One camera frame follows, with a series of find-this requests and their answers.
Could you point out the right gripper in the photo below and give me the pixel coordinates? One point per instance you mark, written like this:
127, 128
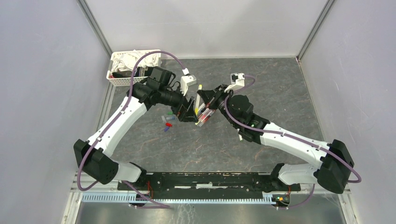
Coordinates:
211, 97

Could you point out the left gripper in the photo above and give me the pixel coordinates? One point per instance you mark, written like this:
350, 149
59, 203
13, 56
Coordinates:
185, 111

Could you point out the yellow capped white marker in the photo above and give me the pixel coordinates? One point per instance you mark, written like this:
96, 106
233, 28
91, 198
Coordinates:
197, 104

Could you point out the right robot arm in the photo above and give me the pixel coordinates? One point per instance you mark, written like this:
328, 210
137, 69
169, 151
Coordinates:
329, 165

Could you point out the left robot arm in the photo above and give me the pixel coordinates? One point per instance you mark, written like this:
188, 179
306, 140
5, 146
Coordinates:
93, 156

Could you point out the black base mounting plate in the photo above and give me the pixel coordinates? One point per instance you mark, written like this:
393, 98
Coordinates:
214, 185

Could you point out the white cloth in basket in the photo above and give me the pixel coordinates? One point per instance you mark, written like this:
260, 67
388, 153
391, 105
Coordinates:
126, 60

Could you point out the white plastic basket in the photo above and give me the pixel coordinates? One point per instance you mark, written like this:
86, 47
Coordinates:
122, 81

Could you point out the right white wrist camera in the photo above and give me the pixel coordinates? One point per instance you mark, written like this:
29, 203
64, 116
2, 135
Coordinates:
237, 82

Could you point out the aluminium frame rail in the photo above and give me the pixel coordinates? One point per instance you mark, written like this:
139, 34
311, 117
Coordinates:
95, 26

